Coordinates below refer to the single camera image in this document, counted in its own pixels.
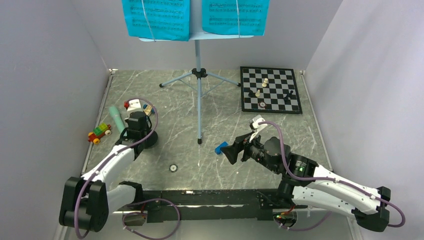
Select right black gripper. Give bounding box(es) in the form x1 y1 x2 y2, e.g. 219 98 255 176
220 129 280 174

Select black microphone stand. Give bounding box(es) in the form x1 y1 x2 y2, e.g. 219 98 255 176
139 130 159 149

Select light blue music stand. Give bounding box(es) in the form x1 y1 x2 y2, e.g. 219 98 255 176
159 0 251 145

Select blue sheet music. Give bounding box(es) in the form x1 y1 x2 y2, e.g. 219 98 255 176
121 0 191 42
201 0 270 37

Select green toy microphone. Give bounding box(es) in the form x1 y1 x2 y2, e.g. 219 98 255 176
108 106 125 133

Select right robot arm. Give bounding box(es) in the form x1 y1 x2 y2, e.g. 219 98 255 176
220 133 391 232

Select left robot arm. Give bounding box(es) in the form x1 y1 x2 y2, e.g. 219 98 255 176
58 111 158 232

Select blue white toy brick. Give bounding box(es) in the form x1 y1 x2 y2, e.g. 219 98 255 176
214 141 228 155

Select black chess piece lying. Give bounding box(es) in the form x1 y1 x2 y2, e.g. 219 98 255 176
248 91 256 98

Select black white chessboard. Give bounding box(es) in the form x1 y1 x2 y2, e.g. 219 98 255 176
240 66 303 115

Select cream chess piece standing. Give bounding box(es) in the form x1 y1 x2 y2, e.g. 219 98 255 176
261 78 269 88

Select blue white poker chip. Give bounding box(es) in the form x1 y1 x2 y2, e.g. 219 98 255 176
169 164 178 173

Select beige toy cart blue wheels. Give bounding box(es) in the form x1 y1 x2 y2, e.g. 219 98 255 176
142 104 155 116

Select colourful brick toy car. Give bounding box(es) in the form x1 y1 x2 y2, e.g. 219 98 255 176
87 123 112 145

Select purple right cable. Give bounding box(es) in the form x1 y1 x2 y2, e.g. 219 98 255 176
258 120 406 232

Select black base frame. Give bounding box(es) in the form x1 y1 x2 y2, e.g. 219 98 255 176
119 189 293 223

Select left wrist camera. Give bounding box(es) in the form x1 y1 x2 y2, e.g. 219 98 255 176
124 99 144 116

